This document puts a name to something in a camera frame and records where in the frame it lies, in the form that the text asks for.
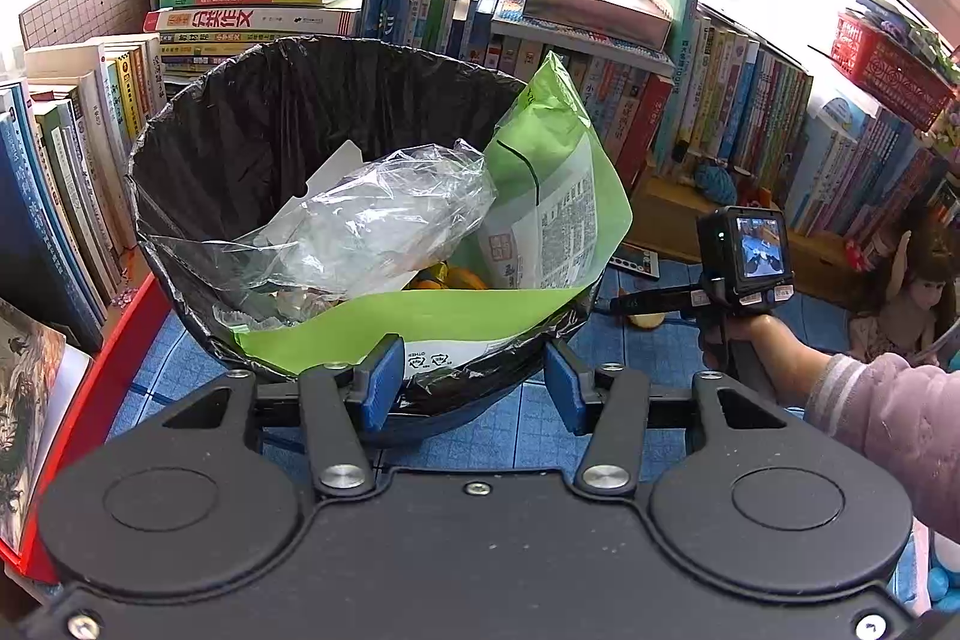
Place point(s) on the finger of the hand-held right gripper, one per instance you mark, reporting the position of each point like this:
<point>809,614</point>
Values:
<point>634,302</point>

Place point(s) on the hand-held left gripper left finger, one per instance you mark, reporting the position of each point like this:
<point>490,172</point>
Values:
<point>379,385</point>

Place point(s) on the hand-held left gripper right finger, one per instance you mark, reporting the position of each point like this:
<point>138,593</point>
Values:
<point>566,385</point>

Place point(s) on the green plastic packaging bag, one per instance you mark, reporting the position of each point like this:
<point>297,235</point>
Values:
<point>562,108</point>
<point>360,329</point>

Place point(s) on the clear plastic bag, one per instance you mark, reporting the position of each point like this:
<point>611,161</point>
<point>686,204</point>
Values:
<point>375,212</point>

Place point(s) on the trash bin with black bag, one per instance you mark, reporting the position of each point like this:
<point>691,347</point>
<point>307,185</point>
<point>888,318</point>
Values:
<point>247,108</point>

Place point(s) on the person's right forearm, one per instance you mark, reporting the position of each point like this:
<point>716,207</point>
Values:
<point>892,415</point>

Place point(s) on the colourful row of upright books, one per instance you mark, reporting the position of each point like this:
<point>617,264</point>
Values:
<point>750,100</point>

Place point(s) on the brown box on books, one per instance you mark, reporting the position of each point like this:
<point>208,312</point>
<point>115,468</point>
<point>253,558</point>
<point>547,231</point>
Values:
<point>592,14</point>

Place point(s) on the row of thick upright books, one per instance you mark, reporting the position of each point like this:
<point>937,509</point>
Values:
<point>60,197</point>

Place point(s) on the stack of flat-lying books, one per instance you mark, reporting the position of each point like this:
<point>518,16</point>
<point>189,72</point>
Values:
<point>247,19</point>

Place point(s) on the person's right hand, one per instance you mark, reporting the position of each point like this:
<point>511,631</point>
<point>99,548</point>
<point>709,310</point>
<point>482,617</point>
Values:
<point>784,351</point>

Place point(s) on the small black button remote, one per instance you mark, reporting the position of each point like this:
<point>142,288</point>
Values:
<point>634,261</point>

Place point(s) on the blue checked mat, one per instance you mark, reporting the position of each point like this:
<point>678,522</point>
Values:
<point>525,430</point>

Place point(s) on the wooden desk organizer with drawers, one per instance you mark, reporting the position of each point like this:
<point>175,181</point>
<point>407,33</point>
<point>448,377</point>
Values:
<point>667,220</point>

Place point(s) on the blue yarn ball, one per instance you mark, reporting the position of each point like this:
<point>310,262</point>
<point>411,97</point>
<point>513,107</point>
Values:
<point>716,181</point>

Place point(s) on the doll with brown hair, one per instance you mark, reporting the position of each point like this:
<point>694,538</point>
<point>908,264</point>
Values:
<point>911,302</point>

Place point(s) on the white torn paper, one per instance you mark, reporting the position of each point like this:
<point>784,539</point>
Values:
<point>337,164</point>

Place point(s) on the blue plastic toy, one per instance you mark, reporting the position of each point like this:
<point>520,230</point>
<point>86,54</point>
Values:
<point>951,347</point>

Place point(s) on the red plastic basket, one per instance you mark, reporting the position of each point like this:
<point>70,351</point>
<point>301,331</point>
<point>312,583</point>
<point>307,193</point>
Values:
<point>892,66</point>

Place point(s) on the illustrated magazine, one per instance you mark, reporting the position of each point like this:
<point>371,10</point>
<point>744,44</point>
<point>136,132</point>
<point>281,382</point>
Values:
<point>30,400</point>

